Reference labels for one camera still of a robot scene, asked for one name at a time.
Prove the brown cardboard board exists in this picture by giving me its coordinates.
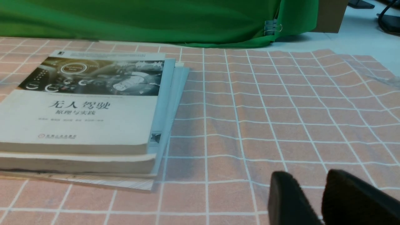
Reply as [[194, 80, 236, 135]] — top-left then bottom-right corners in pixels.
[[311, 0, 348, 34]]

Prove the middle light blue book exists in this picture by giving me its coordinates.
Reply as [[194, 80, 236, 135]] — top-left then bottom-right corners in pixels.
[[1, 66, 175, 174]]

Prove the black cable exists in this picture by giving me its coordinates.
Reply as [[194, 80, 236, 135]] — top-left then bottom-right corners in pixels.
[[376, 0, 400, 35]]

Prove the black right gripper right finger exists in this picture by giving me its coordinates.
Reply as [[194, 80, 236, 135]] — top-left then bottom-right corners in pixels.
[[322, 169, 400, 225]]

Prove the silver binder clip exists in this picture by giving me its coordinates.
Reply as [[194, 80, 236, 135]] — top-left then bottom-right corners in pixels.
[[263, 19, 283, 36]]

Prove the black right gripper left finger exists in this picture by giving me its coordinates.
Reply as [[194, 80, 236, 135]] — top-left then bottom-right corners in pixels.
[[268, 171, 322, 225]]

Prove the green backdrop cloth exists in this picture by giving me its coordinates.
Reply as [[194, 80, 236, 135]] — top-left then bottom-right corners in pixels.
[[0, 0, 319, 48]]

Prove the white top book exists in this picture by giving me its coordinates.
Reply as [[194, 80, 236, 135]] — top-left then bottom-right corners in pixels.
[[0, 50, 175, 155]]

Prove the bottom thin white book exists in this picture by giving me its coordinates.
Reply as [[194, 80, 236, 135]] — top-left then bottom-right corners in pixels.
[[1, 62, 189, 192]]

